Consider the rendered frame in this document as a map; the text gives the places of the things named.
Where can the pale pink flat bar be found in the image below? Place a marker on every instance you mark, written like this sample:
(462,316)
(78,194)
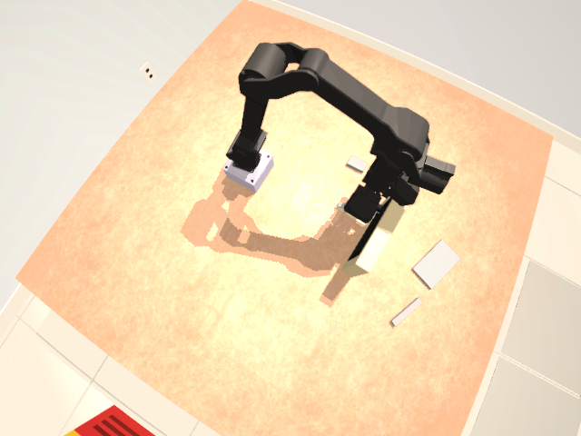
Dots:
(406,312)

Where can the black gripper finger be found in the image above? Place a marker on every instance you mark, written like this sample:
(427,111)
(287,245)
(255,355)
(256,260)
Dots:
(359,188)

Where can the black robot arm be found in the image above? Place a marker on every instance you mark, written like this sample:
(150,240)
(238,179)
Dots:
(400,135)

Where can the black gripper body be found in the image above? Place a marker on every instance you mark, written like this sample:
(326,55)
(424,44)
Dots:
(363,206)

